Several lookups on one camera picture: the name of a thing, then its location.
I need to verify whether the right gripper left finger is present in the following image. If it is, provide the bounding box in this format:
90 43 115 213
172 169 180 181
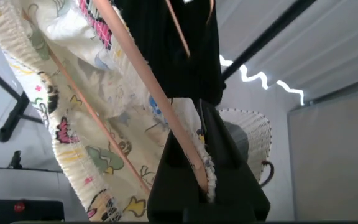
147 130 205 222

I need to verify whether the cream printed garment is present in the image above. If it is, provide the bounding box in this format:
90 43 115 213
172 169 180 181
0 0 219 222

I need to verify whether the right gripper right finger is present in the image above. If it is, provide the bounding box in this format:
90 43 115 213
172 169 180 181
197 99 272 222

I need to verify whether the pink clothes hanger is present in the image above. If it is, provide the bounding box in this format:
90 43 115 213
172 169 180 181
22 0 210 194
165 0 216 58

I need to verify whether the white laundry basket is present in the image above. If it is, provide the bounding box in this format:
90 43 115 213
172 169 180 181
218 108 275 188

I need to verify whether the white curtain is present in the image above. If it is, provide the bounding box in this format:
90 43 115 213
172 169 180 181
215 0 358 106

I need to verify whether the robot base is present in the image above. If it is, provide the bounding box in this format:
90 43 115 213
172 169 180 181
0 150 90 222

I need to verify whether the black short-sleeved shirt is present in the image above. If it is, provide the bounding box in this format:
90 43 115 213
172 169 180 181
113 0 227 106

